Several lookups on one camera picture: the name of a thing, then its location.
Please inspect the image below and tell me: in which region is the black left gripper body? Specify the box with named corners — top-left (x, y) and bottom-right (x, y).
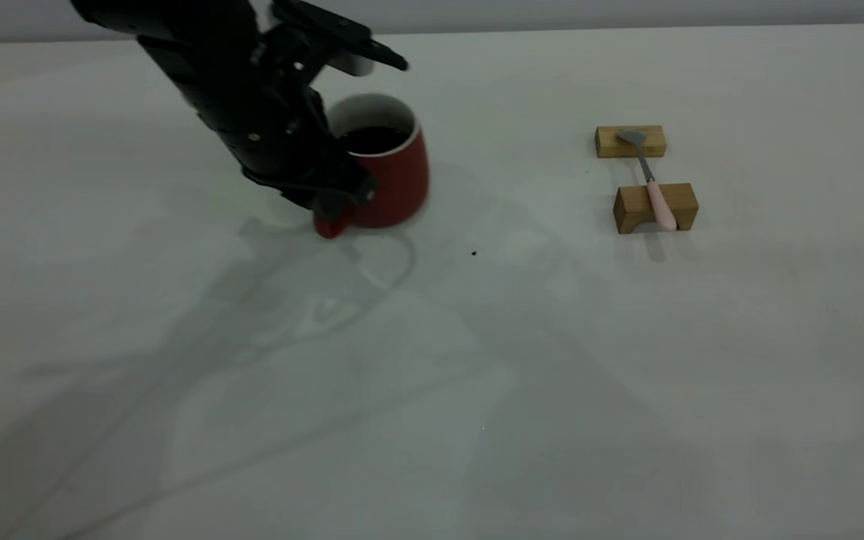
top-left (211, 41), bottom-right (362, 205)

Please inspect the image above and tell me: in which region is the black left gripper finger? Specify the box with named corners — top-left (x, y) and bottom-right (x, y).
top-left (310, 189), bottom-right (349, 221)
top-left (349, 172), bottom-right (377, 209)

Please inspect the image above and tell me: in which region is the red ceramic cup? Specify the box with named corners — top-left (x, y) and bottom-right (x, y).
top-left (313, 93), bottom-right (431, 240)

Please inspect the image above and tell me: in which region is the pink handled metal spoon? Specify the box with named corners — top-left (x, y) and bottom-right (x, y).
top-left (616, 130), bottom-right (679, 233)

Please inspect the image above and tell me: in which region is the flat rectangular wooden block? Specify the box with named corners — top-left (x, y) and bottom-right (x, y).
top-left (595, 125), bottom-right (667, 159)

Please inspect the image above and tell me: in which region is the arched wooden block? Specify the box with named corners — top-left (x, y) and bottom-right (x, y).
top-left (612, 183), bottom-right (700, 236)

